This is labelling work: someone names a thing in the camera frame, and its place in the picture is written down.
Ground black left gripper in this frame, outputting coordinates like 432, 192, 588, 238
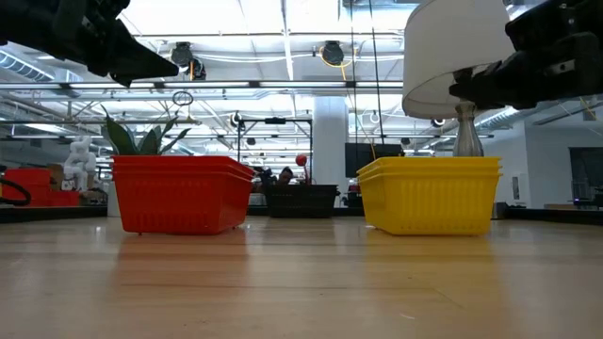
0, 0, 180, 89

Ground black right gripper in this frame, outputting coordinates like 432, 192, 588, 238
448, 0, 603, 112

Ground red plastic basket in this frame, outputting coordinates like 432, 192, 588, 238
112, 169, 254, 235
111, 162, 255, 181
111, 154, 255, 174

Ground yellow plastic basket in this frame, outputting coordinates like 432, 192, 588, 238
357, 169, 501, 236
356, 156, 502, 171
356, 162, 503, 179

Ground black plastic basket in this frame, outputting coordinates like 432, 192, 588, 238
265, 186, 340, 219
266, 183, 340, 189
265, 185, 340, 193

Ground green snake plant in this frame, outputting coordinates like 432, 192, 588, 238
101, 104, 193, 157

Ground white lamp shade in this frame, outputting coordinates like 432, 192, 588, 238
401, 0, 517, 121

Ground red storage boxes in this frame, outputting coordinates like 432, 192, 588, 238
1, 168, 80, 208

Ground black monitor screen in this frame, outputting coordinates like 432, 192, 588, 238
344, 142, 405, 180

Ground white building column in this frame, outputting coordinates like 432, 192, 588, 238
312, 96, 350, 189

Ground black ceiling cord reel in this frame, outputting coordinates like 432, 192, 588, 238
320, 40, 346, 68
170, 40, 195, 68

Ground hanging cable ring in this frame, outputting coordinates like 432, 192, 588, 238
171, 89, 195, 107

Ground black background rig frame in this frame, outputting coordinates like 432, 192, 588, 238
236, 117, 314, 167

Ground black hanging cables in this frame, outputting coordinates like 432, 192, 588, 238
349, 0, 383, 145

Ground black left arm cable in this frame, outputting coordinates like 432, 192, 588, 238
0, 177, 33, 208

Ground black aluminium table frame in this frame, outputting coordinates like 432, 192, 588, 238
0, 204, 603, 225

